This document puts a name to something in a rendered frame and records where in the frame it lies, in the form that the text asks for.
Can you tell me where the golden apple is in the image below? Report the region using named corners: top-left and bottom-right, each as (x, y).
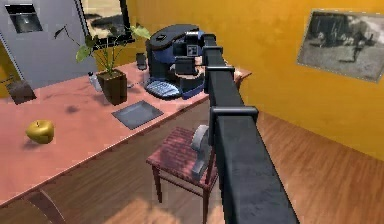
top-left (25, 119), bottom-right (56, 145)

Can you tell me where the green plant in brown pot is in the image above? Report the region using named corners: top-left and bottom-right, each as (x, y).
top-left (54, 23), bottom-right (152, 107)

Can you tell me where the grey fridge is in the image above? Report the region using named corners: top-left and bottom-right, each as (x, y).
top-left (0, 0), bottom-right (98, 90)

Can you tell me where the black framed window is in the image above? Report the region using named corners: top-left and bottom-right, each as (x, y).
top-left (74, 0), bottom-right (136, 51)

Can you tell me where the black phone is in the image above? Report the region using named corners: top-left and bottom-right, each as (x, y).
top-left (135, 52), bottom-right (148, 72)

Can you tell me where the red wooden chair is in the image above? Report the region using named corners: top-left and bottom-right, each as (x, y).
top-left (145, 125), bottom-right (222, 224)

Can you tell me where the clear salt shaker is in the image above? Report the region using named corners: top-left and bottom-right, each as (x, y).
top-left (87, 71), bottom-right (103, 93)

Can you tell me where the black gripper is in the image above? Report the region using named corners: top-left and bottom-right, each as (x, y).
top-left (127, 56), bottom-right (200, 90)

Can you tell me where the brown wooden chair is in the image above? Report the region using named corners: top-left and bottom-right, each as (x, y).
top-left (24, 188), bottom-right (66, 224)

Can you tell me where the pink wooden table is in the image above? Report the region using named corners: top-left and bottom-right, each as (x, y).
top-left (0, 59), bottom-right (253, 208)

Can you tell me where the grey curved object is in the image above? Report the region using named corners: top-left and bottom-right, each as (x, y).
top-left (189, 124), bottom-right (213, 183)

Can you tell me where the grey framed picture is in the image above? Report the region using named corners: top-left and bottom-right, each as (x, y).
top-left (295, 8), bottom-right (384, 84)

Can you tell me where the blue black coffee machine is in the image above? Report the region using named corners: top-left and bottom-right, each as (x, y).
top-left (143, 23), bottom-right (210, 101)

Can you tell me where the grey flat square tray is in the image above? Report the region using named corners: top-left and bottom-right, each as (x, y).
top-left (111, 99), bottom-right (165, 131)

